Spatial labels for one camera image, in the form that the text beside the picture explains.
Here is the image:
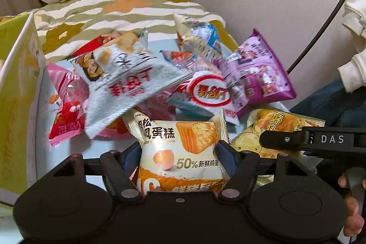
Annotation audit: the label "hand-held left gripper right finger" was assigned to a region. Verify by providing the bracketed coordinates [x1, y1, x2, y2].
[216, 141, 312, 202]

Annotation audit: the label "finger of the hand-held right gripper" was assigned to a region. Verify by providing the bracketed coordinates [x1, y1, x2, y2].
[259, 130, 313, 152]

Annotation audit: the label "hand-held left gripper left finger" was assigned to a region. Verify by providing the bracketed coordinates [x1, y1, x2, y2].
[53, 144, 143, 202]

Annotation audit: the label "yellow chip packet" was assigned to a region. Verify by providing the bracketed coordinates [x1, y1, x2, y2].
[230, 108, 326, 187]

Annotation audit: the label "white orange cake packet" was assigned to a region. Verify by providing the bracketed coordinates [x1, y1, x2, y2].
[124, 109, 231, 195]

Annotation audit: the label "red oval label packet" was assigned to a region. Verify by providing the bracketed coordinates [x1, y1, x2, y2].
[167, 71, 241, 126]

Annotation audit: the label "purple snack packet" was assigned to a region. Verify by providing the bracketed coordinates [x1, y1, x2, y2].
[214, 28, 298, 118]

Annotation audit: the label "green white cardboard box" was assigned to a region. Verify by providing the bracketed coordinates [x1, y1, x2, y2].
[0, 12, 47, 200]

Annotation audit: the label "person's right hand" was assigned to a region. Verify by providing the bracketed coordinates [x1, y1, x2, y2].
[338, 172, 366, 236]

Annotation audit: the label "person's dark jeans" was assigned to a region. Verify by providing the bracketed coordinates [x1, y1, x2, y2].
[289, 78, 366, 130]

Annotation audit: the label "silver white chip packet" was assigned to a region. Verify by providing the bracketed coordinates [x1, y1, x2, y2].
[69, 28, 193, 139]

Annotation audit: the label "pink snack packet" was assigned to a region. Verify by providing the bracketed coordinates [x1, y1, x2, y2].
[47, 61, 130, 147]

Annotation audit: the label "small pink blue packet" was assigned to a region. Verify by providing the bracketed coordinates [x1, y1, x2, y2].
[159, 49, 215, 70]

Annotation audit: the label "red snack packet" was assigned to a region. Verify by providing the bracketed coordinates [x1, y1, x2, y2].
[71, 35, 118, 59]

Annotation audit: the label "white blue snack packet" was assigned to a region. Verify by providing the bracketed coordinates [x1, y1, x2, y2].
[173, 12, 224, 60]

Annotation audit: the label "person's white hoodie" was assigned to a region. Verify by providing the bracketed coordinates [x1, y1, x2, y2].
[337, 0, 366, 94]

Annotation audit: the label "striped floral blanket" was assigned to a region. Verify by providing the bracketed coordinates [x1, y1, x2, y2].
[32, 0, 239, 63]

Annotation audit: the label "black cable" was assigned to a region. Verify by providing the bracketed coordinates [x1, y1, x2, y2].
[287, 0, 359, 75]

